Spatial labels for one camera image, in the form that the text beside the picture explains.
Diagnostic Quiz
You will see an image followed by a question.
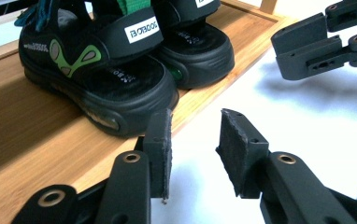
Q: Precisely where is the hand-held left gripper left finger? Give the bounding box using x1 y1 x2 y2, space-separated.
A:
141 107 173 201

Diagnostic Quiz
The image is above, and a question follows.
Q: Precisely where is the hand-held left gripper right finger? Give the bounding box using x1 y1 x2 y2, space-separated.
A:
215 108 271 200

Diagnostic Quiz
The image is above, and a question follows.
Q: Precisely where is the black green-trimmed sandal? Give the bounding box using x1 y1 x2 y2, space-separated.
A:
13 0 180 138
150 0 236 90

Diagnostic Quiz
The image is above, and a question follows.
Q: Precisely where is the wooden shoe rack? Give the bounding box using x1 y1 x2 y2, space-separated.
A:
0 0 296 224

